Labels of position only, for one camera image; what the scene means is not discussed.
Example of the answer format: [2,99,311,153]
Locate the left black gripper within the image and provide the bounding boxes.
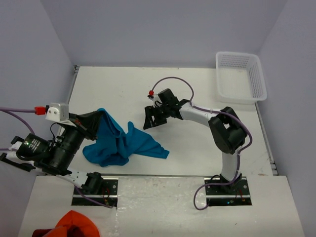
[46,110,104,172]

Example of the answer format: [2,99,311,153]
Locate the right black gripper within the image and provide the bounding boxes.
[144,105,171,130]

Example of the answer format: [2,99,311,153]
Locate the blue t shirt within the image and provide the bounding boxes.
[82,108,169,167]

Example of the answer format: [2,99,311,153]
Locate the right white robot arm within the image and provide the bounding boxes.
[143,88,247,194]

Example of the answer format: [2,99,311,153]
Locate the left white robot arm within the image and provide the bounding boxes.
[0,109,105,195]

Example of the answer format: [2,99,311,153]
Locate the white plastic basket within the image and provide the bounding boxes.
[215,51,267,104]

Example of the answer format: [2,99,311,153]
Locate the orange t shirt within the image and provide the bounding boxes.
[49,210,100,237]

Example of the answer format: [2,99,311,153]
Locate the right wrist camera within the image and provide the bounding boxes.
[148,90,162,107]

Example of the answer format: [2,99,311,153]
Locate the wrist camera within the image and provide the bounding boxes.
[45,103,69,123]
[148,90,162,107]

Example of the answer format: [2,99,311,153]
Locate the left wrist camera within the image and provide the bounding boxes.
[45,103,69,123]

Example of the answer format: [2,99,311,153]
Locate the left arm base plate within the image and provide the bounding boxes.
[71,178,119,208]

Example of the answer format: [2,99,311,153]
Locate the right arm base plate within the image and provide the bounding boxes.
[204,176,252,207]

